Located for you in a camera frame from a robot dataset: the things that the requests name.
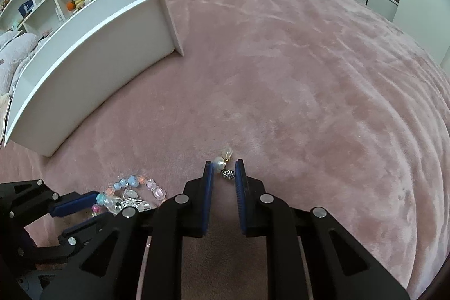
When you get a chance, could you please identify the grey quilted duvet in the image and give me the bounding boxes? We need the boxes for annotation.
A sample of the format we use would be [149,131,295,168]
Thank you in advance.
[0,30,48,97]

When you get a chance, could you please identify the pastel beaded bracelet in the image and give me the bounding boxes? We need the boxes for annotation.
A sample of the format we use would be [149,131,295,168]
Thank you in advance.
[91,174,168,217]

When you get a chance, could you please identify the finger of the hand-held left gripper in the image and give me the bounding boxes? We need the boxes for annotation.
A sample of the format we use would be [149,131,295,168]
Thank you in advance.
[0,179,101,227]
[17,213,114,264]

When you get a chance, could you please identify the clear crystal silver bracelet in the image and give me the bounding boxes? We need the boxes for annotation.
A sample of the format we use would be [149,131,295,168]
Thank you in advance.
[107,188,159,215]

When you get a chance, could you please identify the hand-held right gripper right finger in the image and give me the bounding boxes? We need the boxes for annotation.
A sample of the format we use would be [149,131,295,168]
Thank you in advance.
[234,159,410,300]

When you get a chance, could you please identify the white storage box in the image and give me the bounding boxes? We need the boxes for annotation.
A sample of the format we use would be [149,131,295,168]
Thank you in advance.
[3,0,185,157]

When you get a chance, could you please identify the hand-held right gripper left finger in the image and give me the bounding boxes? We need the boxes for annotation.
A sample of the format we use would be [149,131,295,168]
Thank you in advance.
[39,161,215,300]

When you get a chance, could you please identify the blue box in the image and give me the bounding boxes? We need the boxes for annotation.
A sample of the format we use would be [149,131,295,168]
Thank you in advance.
[18,0,36,17]

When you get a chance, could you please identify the pink plush blanket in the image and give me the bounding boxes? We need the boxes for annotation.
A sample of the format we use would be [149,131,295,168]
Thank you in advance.
[0,0,450,300]

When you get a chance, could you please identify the pearl drop earring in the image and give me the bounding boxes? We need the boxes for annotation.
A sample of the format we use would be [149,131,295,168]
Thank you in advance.
[214,146,236,181]

